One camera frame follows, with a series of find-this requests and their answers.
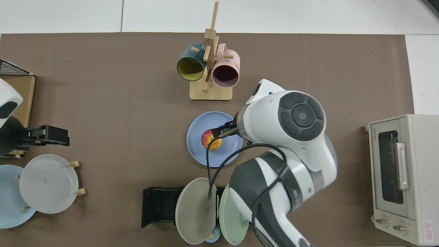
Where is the small blue round thing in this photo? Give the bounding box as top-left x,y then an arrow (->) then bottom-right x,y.
205,226 -> 221,243

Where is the pink cup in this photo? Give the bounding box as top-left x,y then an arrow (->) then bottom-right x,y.
212,43 -> 240,87

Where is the brown table cloth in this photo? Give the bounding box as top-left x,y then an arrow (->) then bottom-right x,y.
0,33 -> 415,247

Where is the pale green plate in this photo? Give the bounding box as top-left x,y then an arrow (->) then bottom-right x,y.
219,184 -> 250,246

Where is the wooden cup stand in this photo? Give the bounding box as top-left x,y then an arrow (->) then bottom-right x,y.
189,2 -> 233,101

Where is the light blue plate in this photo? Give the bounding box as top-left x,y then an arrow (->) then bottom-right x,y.
0,165 -> 36,229

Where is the pale toaster oven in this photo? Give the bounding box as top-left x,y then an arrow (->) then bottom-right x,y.
365,114 -> 439,246

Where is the beige plate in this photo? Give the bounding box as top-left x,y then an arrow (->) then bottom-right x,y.
175,177 -> 218,245

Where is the dark teal cup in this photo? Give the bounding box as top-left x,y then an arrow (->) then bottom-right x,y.
177,43 -> 207,82

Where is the dark grey flat device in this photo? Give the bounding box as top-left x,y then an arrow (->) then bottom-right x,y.
423,0 -> 439,18

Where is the red yellow apple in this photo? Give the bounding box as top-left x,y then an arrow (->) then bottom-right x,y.
201,129 -> 223,151

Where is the black dish rack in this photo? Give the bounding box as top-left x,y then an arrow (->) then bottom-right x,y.
141,186 -> 227,228

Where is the wooden plate rack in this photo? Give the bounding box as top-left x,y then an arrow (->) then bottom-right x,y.
15,161 -> 86,211

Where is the wire basket with wooden floor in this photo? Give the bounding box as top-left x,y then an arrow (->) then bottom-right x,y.
0,58 -> 36,158

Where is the grey plate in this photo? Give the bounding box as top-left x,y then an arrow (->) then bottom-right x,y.
19,154 -> 79,214

